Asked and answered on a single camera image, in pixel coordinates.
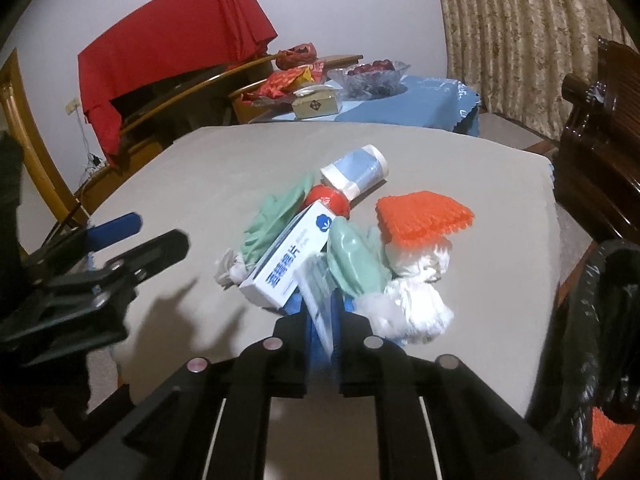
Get white tissue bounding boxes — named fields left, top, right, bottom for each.
left=354, top=236, right=454, bottom=346

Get blue white paper cup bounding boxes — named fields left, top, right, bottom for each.
left=320, top=144, right=390, bottom=202

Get black trash bag bin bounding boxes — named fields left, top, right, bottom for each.
left=526, top=240, right=639, bottom=479

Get small white paper wad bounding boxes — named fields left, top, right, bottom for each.
left=214, top=249, right=250, bottom=289

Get grey table mat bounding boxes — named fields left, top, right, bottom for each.
left=84, top=120, right=561, bottom=480

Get green rubber glove left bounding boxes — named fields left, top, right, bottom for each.
left=240, top=174, right=314, bottom=266

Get white blue alcohol pad box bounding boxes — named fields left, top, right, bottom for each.
left=240, top=202, right=335, bottom=309

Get red round lid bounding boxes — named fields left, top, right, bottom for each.
left=300, top=184, right=350, bottom=219

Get red snack packages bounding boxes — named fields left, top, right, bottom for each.
left=243, top=61, right=324, bottom=102

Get orange foam net sleeve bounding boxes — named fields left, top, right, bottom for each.
left=375, top=191, right=475, bottom=249

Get beige tissue box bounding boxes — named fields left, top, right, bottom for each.
left=292, top=84, right=342, bottom=120

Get red cloth cover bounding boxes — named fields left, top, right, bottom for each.
left=78, top=0, right=277, bottom=162

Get glass fruit bowl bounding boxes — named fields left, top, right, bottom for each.
left=328, top=60, right=410, bottom=101

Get blue tablecloth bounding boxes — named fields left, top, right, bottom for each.
left=264, top=74, right=482, bottom=137

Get dark wooden armchair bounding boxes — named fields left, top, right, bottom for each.
left=553, top=38, right=640, bottom=243

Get beige patterned curtain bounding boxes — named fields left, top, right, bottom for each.
left=440, top=0, right=634, bottom=141

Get wooden chair frame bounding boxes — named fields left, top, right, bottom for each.
left=0, top=52, right=367, bottom=256

